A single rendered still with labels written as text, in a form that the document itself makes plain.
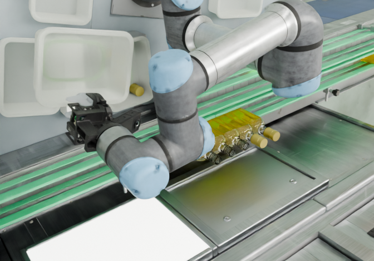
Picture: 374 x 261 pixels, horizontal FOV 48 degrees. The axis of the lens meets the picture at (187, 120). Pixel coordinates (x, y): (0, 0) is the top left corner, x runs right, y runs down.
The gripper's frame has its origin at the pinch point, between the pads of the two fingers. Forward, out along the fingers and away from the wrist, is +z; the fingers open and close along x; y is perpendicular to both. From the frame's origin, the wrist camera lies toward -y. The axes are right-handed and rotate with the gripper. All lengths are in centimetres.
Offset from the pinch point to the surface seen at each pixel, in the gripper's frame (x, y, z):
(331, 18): -12, -152, 46
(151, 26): -8, -39, 37
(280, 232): 30, -48, -31
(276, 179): 28, -65, -13
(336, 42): -8, -122, 19
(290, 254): 34, -48, -37
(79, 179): 35.1, -9.1, 16.3
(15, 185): 32.2, 10.1, 15.8
